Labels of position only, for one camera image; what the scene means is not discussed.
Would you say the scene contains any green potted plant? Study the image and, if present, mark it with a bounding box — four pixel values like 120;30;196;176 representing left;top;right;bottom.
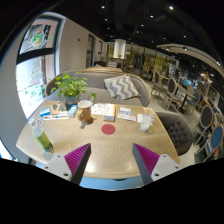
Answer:
50;70;98;110

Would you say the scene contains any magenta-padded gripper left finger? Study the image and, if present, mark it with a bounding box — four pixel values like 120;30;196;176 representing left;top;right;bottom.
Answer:
42;143;92;186

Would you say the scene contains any grey chevron cushion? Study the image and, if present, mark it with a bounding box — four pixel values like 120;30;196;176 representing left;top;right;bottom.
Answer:
103;74;140;101

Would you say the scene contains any white round column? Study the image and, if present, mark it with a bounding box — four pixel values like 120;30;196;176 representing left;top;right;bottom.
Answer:
113;38;128;60

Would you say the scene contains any white picture pamphlet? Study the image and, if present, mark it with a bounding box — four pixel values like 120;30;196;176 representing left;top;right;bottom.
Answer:
90;103;116;118

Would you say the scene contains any brown ceramic mug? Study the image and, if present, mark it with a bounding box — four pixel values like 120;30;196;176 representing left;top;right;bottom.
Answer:
77;99;93;123

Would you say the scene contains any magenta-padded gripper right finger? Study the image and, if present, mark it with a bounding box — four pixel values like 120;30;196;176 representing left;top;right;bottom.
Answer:
132;143;183;186

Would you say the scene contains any grey curved sofa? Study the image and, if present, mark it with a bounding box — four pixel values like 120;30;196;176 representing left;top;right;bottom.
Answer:
44;68;153;108

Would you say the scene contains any clear plastic cup with straw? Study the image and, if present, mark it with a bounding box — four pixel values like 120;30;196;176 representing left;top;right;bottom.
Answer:
139;108;156;133

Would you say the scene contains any flat round red coaster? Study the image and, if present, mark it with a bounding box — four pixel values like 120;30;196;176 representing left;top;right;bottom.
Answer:
101;123;117;136

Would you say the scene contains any grey tufted armchair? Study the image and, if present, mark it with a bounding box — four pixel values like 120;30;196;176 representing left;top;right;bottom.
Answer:
154;111;194;157

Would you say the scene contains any green-labelled clear drink bottle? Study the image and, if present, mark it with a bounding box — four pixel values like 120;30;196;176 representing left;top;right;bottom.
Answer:
28;117;55;155

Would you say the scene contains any group of dining chairs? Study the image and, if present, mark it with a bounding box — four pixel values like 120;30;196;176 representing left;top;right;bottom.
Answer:
149;68;224;161

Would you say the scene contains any white and blue card box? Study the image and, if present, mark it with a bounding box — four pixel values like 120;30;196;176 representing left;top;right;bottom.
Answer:
119;106;133;116

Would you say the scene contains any group of ceiling lights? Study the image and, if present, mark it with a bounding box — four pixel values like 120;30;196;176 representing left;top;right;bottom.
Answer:
99;3;214;78

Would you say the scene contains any dark framed decorated window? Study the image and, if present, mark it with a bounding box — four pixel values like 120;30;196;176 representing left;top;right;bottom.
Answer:
14;14;64;119

